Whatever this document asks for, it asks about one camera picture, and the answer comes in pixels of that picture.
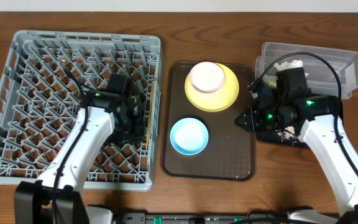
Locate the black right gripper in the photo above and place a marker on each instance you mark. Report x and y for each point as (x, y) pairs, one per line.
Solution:
(258, 118)

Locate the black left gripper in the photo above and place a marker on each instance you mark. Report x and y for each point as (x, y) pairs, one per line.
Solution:
(134, 123)

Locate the yellow plate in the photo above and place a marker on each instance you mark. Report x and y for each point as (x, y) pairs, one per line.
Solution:
(219, 100)

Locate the colourful snack wrapper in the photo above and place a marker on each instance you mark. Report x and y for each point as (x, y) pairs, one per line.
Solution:
(271, 82)

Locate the light blue bowl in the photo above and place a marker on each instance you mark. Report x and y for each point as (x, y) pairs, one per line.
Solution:
(189, 136)

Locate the white paper napkin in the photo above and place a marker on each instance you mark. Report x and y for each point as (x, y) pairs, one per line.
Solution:
(288, 65)

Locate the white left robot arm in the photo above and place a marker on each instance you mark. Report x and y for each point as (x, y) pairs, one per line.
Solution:
(113, 114)

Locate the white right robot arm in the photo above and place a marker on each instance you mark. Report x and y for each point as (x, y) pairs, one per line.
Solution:
(316, 119)

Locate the black waste tray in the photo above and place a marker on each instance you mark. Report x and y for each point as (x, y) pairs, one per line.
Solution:
(294, 112)

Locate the clear plastic waste bin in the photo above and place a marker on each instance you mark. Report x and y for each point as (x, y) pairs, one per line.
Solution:
(319, 77)

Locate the grey dishwasher rack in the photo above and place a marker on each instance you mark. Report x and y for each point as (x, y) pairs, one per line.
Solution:
(39, 101)

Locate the dark brown serving tray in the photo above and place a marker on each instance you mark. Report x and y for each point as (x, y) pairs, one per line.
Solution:
(230, 151)

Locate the leftover rice food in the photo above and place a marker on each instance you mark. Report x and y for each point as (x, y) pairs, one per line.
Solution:
(289, 137)

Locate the wooden chopstick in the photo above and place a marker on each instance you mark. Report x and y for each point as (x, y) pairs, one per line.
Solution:
(150, 115)

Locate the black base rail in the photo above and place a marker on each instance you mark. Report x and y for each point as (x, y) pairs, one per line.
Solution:
(216, 218)

